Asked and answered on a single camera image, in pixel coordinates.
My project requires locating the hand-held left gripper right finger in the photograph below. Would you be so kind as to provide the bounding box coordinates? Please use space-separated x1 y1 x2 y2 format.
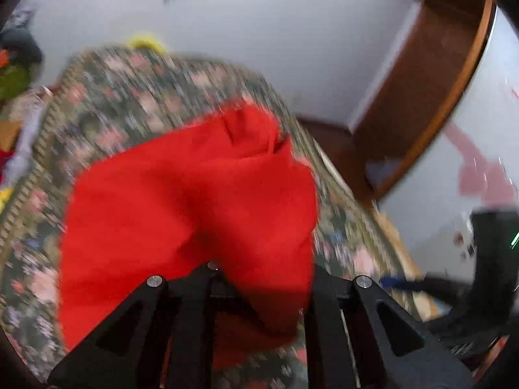
303 266 473 389

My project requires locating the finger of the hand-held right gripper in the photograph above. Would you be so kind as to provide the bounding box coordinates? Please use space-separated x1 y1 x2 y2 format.
380 276 460 305

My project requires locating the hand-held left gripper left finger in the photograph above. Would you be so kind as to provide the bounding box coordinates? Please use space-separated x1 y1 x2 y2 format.
48 261 223 389

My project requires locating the red jacket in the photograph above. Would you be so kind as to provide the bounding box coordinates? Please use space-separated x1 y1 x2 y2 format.
59 103 319 370

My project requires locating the pale purple cloth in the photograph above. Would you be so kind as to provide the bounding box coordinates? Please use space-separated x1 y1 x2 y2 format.
366 159 403 189

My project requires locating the wooden door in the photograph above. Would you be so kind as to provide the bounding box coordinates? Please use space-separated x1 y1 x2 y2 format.
353 0 498 211

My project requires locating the floral blanket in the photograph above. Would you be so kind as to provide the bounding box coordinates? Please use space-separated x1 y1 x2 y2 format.
0 44 423 389

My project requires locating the yellow cushion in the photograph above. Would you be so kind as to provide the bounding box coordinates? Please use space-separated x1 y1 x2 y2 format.
127 37 168 56

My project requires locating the green cloth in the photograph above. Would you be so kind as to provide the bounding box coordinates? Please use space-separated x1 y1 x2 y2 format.
0 65 30 100

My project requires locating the grey cloth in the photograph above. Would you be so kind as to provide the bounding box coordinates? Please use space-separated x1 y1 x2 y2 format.
0 28 43 66

